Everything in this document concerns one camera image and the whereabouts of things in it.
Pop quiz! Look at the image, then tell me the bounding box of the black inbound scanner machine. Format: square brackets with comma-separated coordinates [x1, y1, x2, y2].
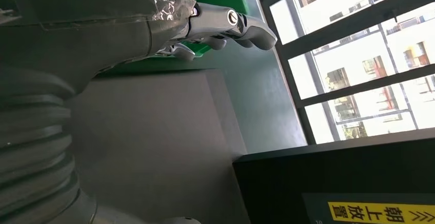
[64, 69, 435, 224]

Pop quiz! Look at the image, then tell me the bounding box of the dark green table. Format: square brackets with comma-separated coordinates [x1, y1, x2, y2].
[95, 0, 309, 156]

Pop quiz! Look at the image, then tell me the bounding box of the dark window frame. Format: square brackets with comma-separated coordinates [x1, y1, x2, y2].
[251, 0, 435, 146]

